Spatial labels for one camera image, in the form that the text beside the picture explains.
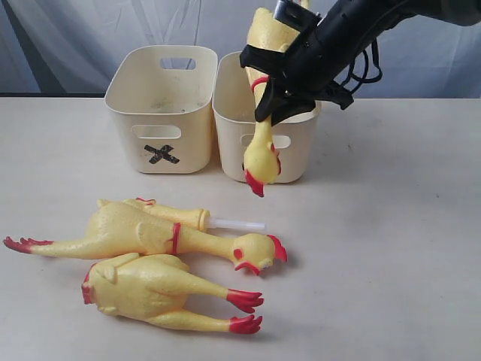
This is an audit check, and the headless rubber chicken body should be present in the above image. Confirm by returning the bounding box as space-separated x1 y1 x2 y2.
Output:
81 253 264 335

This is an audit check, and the cream bin marked O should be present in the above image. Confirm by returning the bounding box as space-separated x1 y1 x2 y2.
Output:
212 52 321 184

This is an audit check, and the cream bin marked X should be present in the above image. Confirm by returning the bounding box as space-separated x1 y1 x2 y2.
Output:
104 45 218 174

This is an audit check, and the whole yellow rubber chicken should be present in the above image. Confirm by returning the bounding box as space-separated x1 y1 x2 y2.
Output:
243 8 299 197

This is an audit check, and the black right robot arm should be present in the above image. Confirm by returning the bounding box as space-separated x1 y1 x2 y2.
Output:
240 0 480 125

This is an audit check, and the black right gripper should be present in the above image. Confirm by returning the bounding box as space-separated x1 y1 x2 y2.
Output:
239 1 376 124

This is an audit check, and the chicken head with white tube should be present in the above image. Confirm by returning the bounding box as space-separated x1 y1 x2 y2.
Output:
124 198 267 233

